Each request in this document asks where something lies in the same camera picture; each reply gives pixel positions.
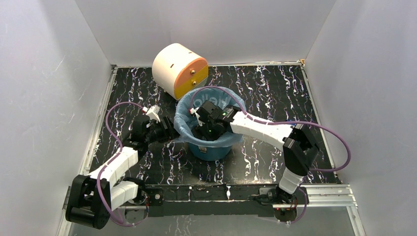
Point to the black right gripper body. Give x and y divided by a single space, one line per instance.
209 132

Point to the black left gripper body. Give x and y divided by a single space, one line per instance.
157 133

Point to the translucent blue plastic bag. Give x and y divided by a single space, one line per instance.
184 121

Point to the teal plastic trash bin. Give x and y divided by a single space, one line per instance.
209 153

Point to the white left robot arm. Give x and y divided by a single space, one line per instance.
94 197

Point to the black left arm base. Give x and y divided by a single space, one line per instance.
131 196

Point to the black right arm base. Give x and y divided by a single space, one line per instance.
280 202

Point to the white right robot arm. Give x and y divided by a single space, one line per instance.
295 141

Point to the round pastel drawer cabinet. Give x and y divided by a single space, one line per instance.
178 70

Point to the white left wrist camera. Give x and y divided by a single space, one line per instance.
152 112

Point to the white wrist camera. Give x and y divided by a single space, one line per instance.
152 112
193 112

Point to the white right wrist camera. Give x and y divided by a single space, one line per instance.
193 112

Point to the aluminium frame rail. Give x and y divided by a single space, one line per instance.
231 210

